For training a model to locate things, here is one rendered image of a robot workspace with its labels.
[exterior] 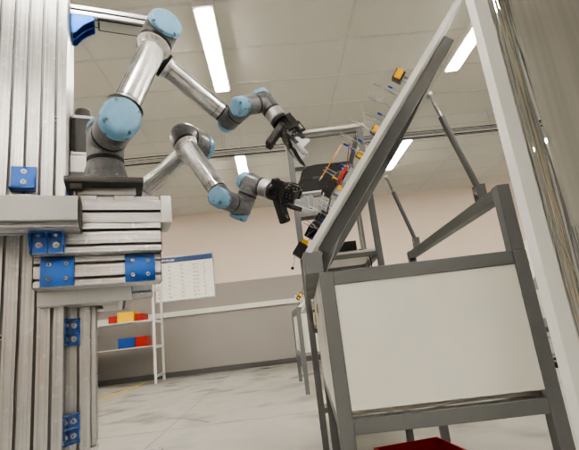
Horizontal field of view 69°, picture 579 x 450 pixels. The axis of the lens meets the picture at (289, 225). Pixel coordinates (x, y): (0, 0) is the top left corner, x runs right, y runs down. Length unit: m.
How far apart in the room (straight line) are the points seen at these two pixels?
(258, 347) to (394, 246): 3.58
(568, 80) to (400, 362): 0.78
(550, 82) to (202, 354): 8.47
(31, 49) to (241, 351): 7.68
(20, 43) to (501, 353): 1.89
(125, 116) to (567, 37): 1.15
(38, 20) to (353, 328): 1.57
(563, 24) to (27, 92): 1.63
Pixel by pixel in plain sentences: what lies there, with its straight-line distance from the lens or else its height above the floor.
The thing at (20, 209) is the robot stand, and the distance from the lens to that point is 1.31.
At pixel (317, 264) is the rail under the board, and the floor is 0.82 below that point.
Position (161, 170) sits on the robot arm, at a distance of 1.97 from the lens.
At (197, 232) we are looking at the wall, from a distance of 9.33.
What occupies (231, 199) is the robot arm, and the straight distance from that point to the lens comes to 1.57.
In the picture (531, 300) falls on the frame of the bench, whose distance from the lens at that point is 1.38.
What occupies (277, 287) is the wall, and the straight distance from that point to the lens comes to 8.95.
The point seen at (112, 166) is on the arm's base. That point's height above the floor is 1.21.
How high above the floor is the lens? 0.65
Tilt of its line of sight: 14 degrees up
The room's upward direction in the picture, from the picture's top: 7 degrees counter-clockwise
